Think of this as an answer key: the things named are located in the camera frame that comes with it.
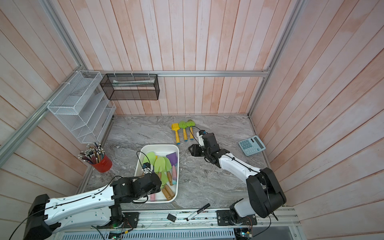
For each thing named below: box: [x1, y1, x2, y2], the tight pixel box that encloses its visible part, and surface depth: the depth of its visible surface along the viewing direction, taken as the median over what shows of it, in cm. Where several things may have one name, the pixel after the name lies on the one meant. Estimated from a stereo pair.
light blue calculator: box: [238, 135, 266, 157], surface depth 102 cm
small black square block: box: [166, 213, 177, 223], surface depth 76 cm
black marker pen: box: [186, 203, 211, 222], surface depth 77 cm
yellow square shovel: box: [171, 123, 181, 145], surface depth 109 cm
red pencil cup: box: [91, 154, 113, 173], surface depth 87 cm
